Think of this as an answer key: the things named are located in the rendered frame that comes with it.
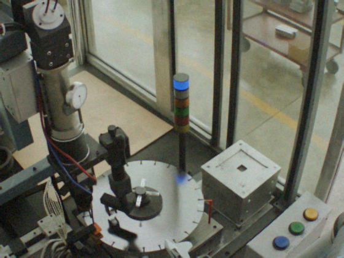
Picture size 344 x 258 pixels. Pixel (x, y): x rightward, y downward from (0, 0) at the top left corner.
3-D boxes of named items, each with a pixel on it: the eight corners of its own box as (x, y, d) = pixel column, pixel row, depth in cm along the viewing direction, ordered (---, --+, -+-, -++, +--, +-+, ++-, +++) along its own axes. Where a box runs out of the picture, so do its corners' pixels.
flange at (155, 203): (151, 224, 114) (150, 218, 113) (114, 210, 118) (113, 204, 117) (169, 195, 122) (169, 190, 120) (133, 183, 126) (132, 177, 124)
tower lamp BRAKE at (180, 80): (182, 79, 132) (181, 70, 130) (192, 86, 130) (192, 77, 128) (170, 85, 130) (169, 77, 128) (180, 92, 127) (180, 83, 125)
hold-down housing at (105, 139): (127, 180, 110) (118, 116, 97) (136, 192, 107) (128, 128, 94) (107, 190, 107) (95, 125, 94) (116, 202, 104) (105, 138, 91)
